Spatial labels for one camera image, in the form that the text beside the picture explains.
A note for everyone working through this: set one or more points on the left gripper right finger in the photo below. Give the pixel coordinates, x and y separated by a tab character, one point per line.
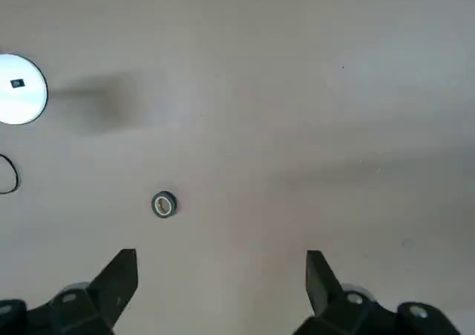
334	309

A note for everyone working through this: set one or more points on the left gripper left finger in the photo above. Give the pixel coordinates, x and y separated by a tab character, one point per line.
96	305

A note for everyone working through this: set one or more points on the black tape roll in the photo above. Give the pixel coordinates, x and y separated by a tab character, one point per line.
164	214

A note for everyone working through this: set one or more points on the white desk lamp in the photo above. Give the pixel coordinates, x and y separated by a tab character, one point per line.
18	90

